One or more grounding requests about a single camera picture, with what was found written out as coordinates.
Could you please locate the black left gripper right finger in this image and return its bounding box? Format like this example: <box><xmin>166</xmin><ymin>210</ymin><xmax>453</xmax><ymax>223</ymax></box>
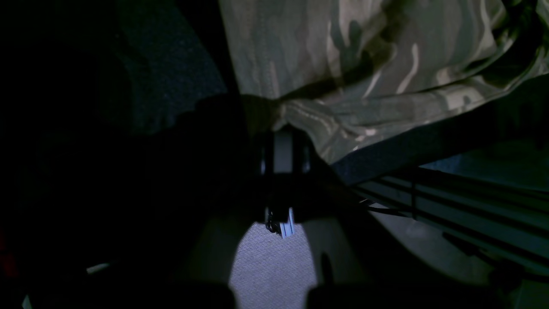
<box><xmin>292</xmin><ymin>129</ymin><xmax>508</xmax><ymax>309</ymax></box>

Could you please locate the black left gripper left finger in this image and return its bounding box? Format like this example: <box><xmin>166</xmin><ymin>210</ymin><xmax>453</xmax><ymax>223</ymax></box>
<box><xmin>1</xmin><ymin>94</ymin><xmax>273</xmax><ymax>309</ymax></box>

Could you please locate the camouflage t-shirt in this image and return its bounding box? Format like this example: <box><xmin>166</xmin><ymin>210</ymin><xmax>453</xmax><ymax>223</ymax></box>
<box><xmin>218</xmin><ymin>0</ymin><xmax>548</xmax><ymax>164</ymax></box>

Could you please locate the aluminium frame rail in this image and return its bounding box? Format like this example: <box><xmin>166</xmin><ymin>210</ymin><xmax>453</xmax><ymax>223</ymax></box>
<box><xmin>353</xmin><ymin>168</ymin><xmax>549</xmax><ymax>276</ymax></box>

